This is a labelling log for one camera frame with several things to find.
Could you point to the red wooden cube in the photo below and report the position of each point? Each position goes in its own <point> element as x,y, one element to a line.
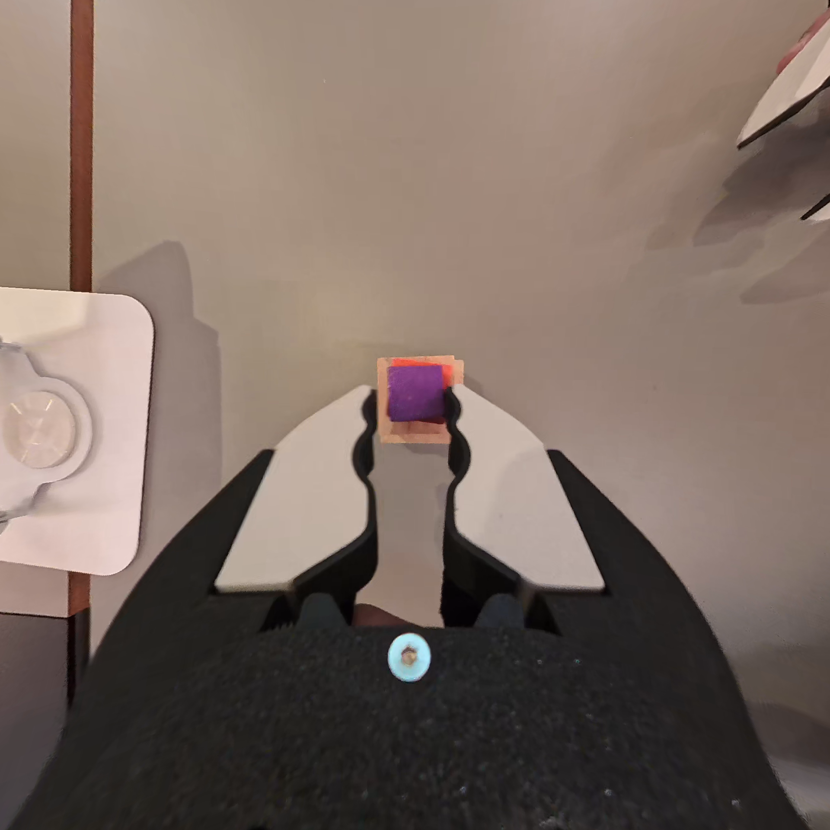
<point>451,374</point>

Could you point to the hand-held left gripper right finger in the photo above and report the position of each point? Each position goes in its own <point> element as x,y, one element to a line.
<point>525,506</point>

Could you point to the purple wooden cube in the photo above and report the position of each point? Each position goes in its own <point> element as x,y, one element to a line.
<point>416,393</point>

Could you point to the person's right hand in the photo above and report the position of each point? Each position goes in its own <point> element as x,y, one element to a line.
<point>811,39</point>

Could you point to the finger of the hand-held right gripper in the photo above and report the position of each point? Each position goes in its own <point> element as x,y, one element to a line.
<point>791,91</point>
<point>820,208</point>

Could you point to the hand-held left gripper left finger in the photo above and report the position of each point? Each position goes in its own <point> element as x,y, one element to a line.
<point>296,506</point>

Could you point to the white folding stand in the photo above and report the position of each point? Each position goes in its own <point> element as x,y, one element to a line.
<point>110,441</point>

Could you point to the medium wooden cube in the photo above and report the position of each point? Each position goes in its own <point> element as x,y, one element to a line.
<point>384,435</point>

